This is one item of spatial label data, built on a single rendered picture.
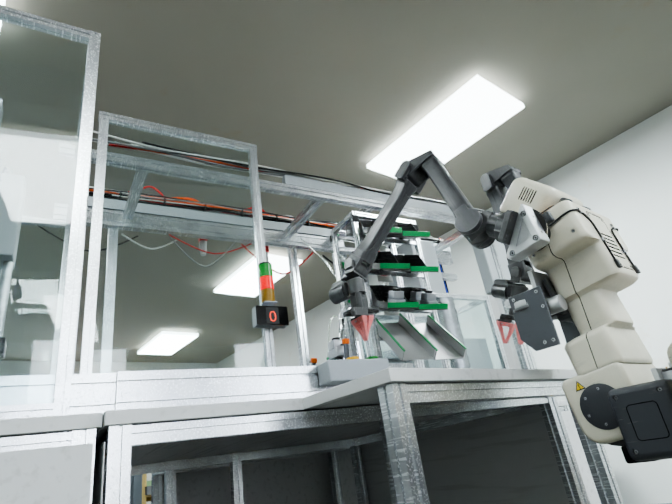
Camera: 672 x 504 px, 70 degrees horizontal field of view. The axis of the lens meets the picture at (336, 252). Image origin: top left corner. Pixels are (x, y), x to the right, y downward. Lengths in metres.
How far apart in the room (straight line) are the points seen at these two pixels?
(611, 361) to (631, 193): 3.80
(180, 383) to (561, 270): 1.03
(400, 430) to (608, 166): 4.38
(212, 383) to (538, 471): 1.29
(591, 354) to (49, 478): 1.22
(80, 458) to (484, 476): 1.61
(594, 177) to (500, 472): 3.56
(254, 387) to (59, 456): 0.46
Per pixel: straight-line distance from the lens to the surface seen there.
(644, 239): 4.91
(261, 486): 3.12
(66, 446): 1.17
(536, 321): 1.38
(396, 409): 1.06
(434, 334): 2.01
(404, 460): 1.06
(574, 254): 1.41
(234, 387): 1.32
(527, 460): 2.11
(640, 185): 5.03
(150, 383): 1.27
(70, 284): 1.28
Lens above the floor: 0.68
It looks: 24 degrees up
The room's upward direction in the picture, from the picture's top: 9 degrees counter-clockwise
